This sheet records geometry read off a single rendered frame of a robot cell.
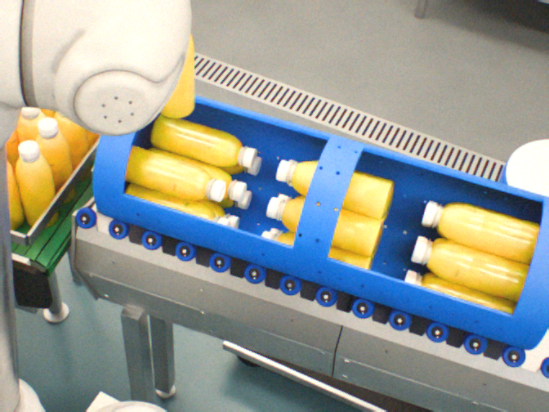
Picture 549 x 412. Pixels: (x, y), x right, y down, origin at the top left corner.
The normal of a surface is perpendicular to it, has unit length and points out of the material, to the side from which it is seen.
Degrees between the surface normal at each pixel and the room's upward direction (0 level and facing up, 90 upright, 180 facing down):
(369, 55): 0
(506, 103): 0
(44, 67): 75
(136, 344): 90
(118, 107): 90
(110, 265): 70
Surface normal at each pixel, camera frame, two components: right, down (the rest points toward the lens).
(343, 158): 0.07, -0.67
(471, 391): -0.28, 0.42
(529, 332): -0.32, 0.65
